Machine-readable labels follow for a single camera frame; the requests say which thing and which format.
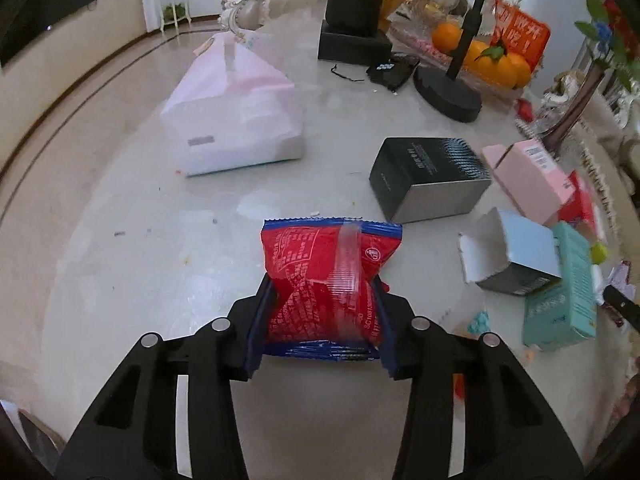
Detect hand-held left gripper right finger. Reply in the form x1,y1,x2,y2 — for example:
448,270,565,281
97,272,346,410
372,280,586,480

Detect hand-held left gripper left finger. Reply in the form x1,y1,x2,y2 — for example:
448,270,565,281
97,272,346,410
54,274,275,480

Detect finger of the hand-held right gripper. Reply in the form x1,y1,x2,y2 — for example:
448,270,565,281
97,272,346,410
602,285,640,333

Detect red snack packet blue edges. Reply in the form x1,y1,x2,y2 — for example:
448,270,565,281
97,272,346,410
260,216,404,363

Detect teal cardboard box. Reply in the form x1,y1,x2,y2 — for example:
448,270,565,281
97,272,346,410
521,221,598,352

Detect small red box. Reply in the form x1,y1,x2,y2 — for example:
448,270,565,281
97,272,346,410
557,170,601,233

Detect ornate white marble table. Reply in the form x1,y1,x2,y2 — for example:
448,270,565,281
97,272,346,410
42,0,640,480

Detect open light blue box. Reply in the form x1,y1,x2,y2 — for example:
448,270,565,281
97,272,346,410
458,207,563,297

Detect black and silver box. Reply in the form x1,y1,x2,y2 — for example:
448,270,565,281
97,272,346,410
369,136,493,224

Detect ornate beige covered sofa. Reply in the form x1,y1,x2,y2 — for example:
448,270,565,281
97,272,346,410
540,70,640,261

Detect pink cardboard box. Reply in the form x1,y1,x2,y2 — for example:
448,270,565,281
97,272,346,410
481,139,581,226

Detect dark glass vase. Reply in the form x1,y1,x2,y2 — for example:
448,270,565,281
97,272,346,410
542,62,608,148

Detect white plastic bag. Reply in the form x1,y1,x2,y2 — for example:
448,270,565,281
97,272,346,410
160,30,307,177

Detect black phone stand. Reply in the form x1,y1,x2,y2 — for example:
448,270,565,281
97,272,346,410
412,0,498,123

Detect small black packet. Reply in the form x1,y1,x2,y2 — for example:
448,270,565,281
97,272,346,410
366,51,421,93

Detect rose bouquet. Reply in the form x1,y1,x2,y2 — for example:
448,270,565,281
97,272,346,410
575,0,640,91

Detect black flat box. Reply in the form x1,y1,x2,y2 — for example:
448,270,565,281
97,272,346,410
317,20,393,65

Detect pile of oranges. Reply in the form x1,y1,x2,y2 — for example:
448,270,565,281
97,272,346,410
387,0,526,96

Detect black speaker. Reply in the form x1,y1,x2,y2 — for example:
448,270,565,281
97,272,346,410
324,0,385,38

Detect black television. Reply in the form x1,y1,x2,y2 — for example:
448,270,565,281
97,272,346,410
0,0,97,68

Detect black hair tie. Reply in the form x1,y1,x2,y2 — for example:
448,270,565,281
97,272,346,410
330,62,366,82

